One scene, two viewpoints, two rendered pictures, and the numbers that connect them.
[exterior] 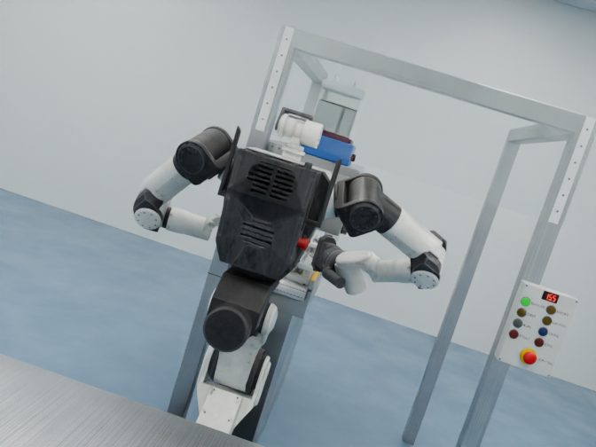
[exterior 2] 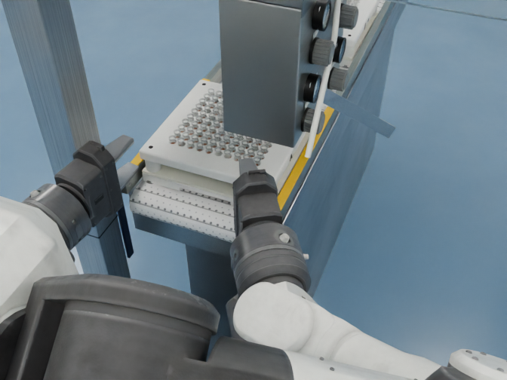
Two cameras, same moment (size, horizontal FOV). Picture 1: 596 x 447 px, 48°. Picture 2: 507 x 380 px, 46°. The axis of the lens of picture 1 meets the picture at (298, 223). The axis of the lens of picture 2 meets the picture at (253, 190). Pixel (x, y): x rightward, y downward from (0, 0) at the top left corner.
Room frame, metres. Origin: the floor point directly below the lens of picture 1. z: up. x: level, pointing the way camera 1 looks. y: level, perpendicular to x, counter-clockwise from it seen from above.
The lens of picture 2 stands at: (1.59, -0.27, 1.53)
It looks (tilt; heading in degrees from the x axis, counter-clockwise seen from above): 43 degrees down; 17
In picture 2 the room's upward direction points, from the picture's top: straight up
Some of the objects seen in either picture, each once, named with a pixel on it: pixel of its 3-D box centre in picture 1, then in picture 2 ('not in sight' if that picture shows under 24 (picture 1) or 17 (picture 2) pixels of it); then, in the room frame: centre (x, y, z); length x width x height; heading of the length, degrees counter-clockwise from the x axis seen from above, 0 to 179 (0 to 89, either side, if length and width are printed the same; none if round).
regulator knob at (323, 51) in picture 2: not in sight; (322, 48); (2.26, -0.16, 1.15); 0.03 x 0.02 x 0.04; 175
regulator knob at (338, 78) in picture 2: not in sight; (338, 77); (2.37, -0.17, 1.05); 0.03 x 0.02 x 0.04; 175
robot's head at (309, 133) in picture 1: (300, 135); not in sight; (1.78, 0.06, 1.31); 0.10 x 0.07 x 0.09; 85
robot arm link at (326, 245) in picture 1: (331, 258); (263, 236); (2.09, -0.13, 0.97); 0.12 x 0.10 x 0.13; 27
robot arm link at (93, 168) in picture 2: not in sight; (74, 200); (2.08, 0.13, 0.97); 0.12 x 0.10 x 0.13; 167
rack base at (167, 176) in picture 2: (280, 266); (232, 151); (2.40, 0.01, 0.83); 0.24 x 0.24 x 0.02; 85
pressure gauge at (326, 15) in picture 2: not in sight; (321, 14); (2.26, -0.16, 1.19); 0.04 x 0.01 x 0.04; 175
